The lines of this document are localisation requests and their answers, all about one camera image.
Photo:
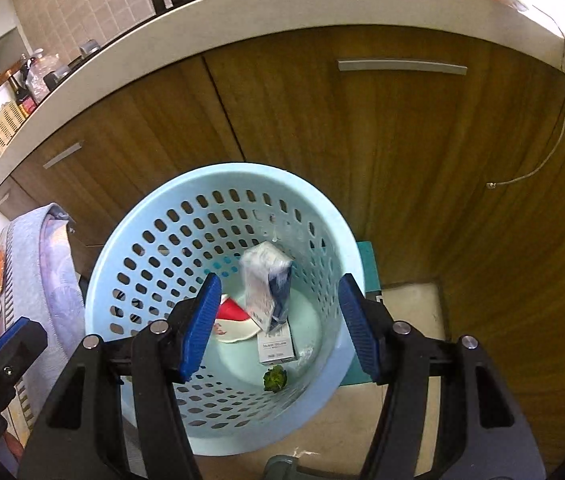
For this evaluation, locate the beige slotted basket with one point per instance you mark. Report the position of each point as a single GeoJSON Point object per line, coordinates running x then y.
{"type": "Point", "coordinates": [2, 127]}

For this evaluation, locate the light blue perforated plastic basket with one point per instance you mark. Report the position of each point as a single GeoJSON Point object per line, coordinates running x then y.
{"type": "Point", "coordinates": [137, 210]}

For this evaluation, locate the white and blue milk carton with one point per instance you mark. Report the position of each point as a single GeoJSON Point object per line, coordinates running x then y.
{"type": "Point", "coordinates": [262, 285]}

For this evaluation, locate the clear plastic wrapper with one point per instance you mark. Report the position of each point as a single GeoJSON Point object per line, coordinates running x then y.
{"type": "Point", "coordinates": [306, 355]}

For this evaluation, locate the patterned tablecloth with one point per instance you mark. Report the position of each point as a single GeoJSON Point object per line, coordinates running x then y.
{"type": "Point", "coordinates": [37, 270]}

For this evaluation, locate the green crumpled scrap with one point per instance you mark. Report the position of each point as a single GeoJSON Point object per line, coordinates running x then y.
{"type": "Point", "coordinates": [274, 379]}

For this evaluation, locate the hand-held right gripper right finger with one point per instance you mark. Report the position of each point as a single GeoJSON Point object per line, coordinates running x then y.
{"type": "Point", "coordinates": [360, 330]}

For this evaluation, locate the clear plastic bag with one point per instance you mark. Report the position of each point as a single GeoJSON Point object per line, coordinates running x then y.
{"type": "Point", "coordinates": [42, 77]}

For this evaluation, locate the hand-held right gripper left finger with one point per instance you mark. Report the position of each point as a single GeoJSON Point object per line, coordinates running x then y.
{"type": "Point", "coordinates": [200, 330]}

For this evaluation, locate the red and white paper scrap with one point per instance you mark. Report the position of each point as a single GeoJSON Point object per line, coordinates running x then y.
{"type": "Point", "coordinates": [235, 321]}

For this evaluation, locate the dark sauce bottle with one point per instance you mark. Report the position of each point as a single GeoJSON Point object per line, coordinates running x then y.
{"type": "Point", "coordinates": [25, 100]}

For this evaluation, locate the small white cardboard box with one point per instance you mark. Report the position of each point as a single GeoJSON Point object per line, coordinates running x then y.
{"type": "Point", "coordinates": [275, 346]}

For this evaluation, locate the wooden kitchen cabinet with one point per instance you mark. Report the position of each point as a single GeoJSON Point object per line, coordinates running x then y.
{"type": "Point", "coordinates": [412, 160]}

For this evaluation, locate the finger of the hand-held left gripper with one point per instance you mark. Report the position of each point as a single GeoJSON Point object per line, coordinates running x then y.
{"type": "Point", "coordinates": [12, 335]}

